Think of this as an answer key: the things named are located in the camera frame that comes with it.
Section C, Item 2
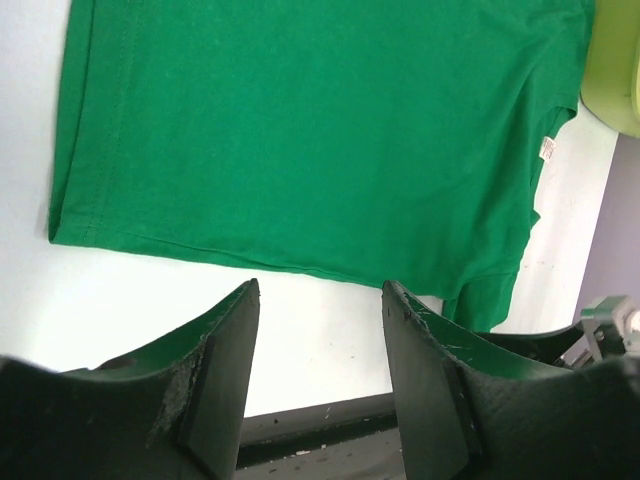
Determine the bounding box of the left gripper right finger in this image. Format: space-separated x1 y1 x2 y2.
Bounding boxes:
382 281 639 479

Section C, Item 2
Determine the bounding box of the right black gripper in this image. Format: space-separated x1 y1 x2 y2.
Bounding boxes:
472 325 584 370

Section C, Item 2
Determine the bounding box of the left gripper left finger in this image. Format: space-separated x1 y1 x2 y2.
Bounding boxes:
1 280 260 479

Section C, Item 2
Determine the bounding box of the green t shirt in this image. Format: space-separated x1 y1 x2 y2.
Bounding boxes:
48 1 595 331

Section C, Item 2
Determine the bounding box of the lime green plastic basin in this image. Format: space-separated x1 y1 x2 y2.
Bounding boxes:
581 0 639 138

